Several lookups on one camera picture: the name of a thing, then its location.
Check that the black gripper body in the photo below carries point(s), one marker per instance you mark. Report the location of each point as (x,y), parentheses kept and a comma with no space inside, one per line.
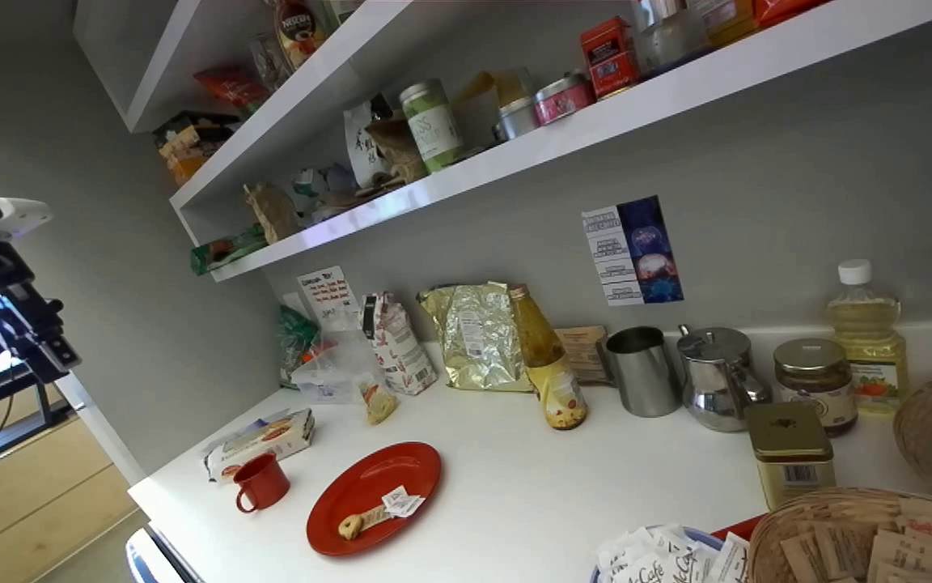
(35,339)

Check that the red round plate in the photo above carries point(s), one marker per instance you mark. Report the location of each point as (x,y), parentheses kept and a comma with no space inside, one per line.
(372,485)

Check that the stainless steel cup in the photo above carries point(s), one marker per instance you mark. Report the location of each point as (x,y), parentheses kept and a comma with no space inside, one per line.
(640,372)

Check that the wooden cabinet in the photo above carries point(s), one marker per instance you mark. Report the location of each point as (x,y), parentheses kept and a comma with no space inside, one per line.
(22,496)

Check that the green flat packet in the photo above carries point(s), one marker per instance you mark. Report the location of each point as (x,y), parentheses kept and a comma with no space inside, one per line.
(224,249)

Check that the white pasta box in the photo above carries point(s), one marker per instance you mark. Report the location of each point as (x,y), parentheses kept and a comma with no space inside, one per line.
(259,441)

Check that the yellow snack packets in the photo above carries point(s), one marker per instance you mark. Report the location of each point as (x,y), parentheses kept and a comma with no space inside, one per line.
(195,148)

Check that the white drawer front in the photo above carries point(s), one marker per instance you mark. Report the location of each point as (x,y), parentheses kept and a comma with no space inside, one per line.
(156,555)

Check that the green snack packet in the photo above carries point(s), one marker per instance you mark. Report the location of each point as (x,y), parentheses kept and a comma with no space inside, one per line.
(294,340)

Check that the white shelf with grey underside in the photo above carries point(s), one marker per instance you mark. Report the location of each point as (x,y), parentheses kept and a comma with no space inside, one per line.
(126,59)

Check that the white note with red text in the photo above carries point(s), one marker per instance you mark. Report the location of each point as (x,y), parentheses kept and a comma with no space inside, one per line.
(327,296)

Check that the clear plastic bag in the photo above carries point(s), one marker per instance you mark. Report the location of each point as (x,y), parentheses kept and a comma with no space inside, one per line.
(338,366)

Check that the red snack packet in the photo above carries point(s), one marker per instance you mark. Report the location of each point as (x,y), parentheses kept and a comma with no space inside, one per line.
(233,86)

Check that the clear bag with contents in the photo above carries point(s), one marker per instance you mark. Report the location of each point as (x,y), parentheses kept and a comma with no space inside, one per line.
(324,193)

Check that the small beige pouch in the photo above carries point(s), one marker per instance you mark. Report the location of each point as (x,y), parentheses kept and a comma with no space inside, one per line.
(379,403)

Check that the white brown patterned bag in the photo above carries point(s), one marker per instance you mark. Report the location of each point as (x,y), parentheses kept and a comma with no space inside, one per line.
(403,344)

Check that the white printed bag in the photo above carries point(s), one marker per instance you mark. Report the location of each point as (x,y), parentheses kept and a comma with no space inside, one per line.
(364,140)

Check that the brown paper sugar packet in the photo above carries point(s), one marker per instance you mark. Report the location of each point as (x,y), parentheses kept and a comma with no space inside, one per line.
(379,511)

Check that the colourful food package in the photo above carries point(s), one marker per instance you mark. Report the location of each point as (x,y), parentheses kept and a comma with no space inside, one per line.
(291,34)

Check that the white McCafe sugar packet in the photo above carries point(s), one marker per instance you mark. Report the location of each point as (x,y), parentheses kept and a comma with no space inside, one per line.
(403,504)

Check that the brown paper bag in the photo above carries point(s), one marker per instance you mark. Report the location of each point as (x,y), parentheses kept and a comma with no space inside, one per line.
(400,150)

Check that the gold foil bag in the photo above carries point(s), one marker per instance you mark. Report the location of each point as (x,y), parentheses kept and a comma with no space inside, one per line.
(472,339)

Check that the green labelled can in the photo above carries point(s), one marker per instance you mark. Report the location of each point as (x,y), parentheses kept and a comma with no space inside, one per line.
(431,124)

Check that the tan paper bag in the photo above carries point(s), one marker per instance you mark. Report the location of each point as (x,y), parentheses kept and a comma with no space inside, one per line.
(485,100)

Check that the yellow bag with fruit print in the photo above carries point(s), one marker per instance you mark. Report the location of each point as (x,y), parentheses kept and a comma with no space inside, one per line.
(554,389)

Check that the small silver tin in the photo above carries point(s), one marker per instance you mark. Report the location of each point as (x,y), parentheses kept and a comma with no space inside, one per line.
(519,116)

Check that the brown cardboard box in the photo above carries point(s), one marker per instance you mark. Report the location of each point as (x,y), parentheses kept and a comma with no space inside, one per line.
(587,353)

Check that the pink labelled tin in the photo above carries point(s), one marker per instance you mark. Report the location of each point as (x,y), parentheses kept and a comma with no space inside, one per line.
(563,97)

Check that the red carton box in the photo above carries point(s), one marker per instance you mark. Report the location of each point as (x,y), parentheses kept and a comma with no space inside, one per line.
(609,56)

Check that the pile of white sachets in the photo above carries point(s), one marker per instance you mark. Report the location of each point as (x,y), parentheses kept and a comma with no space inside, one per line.
(662,555)

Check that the stainless steel teapot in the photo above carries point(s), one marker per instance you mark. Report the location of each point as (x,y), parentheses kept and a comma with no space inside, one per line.
(716,377)

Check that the clear glass jar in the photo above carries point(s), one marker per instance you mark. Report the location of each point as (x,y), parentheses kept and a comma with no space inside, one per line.
(664,34)

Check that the red tray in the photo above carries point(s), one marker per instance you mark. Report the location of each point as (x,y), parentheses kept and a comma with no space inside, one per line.
(741,529)

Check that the yellow orange package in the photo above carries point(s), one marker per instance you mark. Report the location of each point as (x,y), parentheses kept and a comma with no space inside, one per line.
(729,20)

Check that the gold square tin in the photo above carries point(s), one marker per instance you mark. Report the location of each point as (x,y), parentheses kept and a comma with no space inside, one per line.
(789,450)

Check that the wicker basket with packets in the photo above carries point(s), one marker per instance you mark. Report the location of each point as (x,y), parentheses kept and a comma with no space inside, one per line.
(784,529)

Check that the glass jar with gold lid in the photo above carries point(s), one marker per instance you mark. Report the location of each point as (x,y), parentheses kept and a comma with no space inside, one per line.
(815,387)

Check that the orange red package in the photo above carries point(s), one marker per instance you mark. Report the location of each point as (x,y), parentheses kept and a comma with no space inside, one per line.
(784,8)

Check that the cooking oil bottle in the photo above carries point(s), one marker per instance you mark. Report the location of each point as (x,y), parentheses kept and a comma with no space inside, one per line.
(869,344)

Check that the brown packet with red print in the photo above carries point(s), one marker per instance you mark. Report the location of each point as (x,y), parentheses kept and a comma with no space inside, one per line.
(922,538)

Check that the short white wall shelf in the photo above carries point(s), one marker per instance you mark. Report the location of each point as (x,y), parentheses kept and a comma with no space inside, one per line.
(259,130)

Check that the long white wall shelf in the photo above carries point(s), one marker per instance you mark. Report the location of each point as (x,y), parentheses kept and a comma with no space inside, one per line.
(616,116)

